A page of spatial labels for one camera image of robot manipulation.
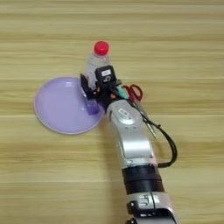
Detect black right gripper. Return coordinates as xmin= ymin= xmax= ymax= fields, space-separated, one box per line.
xmin=80 ymin=73 xmax=125 ymax=113

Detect clear bottle with red cap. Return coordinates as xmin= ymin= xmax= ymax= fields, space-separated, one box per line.
xmin=84 ymin=40 xmax=112 ymax=90

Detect black box with white label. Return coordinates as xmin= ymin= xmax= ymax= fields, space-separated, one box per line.
xmin=94 ymin=65 xmax=117 ymax=86

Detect purple rectangular eraser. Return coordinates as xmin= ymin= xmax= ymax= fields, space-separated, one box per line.
xmin=85 ymin=99 xmax=101 ymax=116

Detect round purple plate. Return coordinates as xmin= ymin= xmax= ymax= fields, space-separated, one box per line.
xmin=33 ymin=76 xmax=105 ymax=136

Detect red-handled scissors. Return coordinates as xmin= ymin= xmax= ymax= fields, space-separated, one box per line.
xmin=121 ymin=84 xmax=158 ymax=138

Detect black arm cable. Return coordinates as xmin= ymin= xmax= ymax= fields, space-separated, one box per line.
xmin=110 ymin=87 xmax=179 ymax=169

